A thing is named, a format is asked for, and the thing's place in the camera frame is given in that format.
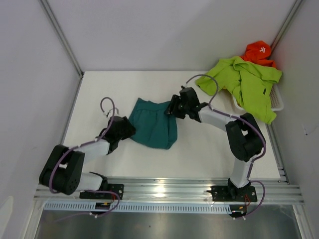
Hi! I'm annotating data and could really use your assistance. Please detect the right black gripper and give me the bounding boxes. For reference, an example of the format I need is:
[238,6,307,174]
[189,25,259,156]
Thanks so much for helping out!
[164,95,189,120]

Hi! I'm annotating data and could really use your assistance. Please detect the teal green shorts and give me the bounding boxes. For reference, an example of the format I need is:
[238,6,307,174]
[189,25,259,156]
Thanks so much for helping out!
[129,98,178,150]

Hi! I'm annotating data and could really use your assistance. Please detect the lime green shorts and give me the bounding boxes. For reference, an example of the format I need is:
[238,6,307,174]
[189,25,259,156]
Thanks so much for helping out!
[195,56,282,124]

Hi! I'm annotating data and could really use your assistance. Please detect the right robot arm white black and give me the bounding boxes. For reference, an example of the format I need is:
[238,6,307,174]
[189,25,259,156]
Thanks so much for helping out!
[165,87,266,201]

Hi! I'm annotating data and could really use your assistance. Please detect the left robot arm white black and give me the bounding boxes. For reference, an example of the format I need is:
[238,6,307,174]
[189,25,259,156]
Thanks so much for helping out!
[39,116,136,199]

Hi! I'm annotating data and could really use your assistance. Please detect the orange shorts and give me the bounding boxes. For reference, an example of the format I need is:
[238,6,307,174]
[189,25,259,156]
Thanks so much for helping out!
[241,40,276,68]

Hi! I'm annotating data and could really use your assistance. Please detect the white plastic basket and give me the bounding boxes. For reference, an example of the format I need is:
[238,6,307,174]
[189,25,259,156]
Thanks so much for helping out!
[232,84,284,112]

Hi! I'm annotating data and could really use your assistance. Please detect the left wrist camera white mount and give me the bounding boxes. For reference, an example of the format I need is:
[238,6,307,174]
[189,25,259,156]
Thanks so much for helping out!
[103,108,119,118]

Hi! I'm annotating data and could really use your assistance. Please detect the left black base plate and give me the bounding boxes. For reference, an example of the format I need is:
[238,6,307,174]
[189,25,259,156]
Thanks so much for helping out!
[79,184,124,200]

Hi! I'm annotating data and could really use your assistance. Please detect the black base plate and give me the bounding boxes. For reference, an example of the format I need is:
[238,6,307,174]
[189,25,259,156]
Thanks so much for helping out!
[207,185,257,202]
[79,184,124,200]

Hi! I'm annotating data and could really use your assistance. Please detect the aluminium rail frame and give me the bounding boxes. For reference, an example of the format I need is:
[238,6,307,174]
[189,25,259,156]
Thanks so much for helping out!
[34,72,305,205]

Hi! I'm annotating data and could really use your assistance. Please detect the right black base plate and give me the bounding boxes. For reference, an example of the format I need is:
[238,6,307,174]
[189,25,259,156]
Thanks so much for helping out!
[207,185,257,202]

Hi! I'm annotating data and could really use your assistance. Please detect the slotted grey cable duct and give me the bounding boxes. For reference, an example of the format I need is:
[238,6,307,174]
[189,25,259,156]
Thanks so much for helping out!
[44,201,245,214]

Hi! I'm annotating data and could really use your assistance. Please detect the left corner aluminium post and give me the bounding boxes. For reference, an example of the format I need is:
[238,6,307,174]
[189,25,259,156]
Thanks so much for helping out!
[38,0,83,78]

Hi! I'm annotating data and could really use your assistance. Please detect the corner aluminium post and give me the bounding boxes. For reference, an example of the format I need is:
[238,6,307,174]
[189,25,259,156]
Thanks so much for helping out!
[38,0,83,78]
[271,0,305,51]

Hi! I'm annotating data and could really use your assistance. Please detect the right corner aluminium post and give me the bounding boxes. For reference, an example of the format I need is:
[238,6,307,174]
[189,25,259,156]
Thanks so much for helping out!
[271,0,305,51]

